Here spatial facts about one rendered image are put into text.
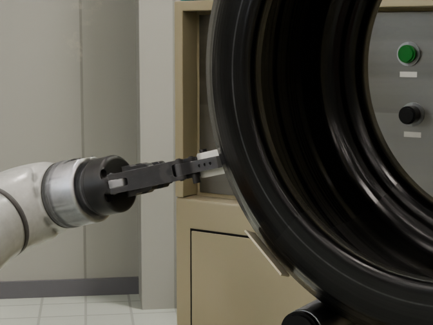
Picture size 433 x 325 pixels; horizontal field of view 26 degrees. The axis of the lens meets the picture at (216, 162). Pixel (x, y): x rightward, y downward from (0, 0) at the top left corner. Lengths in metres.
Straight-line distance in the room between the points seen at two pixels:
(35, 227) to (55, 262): 3.24
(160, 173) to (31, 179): 0.21
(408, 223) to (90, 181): 0.40
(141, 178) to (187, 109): 0.66
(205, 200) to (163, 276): 2.47
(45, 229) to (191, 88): 0.62
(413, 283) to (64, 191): 0.50
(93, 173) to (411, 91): 0.63
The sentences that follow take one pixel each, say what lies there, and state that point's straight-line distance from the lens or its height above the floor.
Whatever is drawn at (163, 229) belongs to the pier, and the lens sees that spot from 4.17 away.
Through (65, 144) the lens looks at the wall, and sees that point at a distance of 4.39.
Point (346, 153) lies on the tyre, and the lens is 1.20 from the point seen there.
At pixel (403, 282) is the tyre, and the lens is 0.90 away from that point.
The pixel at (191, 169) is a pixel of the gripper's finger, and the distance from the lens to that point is 1.11.
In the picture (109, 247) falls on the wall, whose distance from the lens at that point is 4.47.
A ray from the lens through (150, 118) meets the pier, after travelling 4.10.
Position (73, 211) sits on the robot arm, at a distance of 1.22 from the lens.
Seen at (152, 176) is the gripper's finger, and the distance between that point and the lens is 1.12.
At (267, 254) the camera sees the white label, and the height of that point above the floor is 0.98.
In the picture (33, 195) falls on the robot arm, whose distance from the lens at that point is 1.24.
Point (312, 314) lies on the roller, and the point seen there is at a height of 0.92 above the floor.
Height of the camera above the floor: 1.20
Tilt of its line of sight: 8 degrees down
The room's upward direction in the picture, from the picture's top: straight up
